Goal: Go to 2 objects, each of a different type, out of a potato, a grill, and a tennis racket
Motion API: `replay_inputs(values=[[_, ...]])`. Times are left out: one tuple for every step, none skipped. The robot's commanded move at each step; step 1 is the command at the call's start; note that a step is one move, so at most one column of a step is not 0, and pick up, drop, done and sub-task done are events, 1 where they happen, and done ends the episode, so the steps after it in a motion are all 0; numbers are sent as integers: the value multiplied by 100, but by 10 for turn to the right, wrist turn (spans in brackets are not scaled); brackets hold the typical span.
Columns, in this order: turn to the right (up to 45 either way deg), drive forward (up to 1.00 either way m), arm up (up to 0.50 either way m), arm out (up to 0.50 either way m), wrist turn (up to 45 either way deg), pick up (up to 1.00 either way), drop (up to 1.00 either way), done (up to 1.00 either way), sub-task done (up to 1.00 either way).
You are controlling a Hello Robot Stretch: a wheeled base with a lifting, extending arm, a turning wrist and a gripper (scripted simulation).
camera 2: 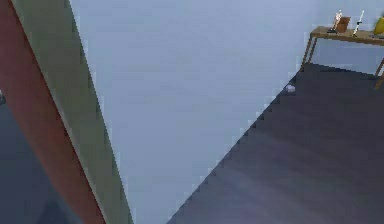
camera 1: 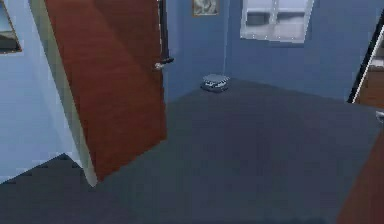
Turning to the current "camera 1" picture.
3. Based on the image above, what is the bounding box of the round grey floor robot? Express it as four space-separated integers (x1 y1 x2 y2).
200 73 231 93

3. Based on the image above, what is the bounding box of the red-brown room door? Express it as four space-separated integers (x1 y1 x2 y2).
335 128 384 224
29 0 168 188

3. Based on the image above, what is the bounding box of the white framed window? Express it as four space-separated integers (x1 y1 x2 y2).
239 0 315 44

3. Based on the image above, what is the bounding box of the framed wall picture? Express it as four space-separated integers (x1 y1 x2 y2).
192 0 221 17

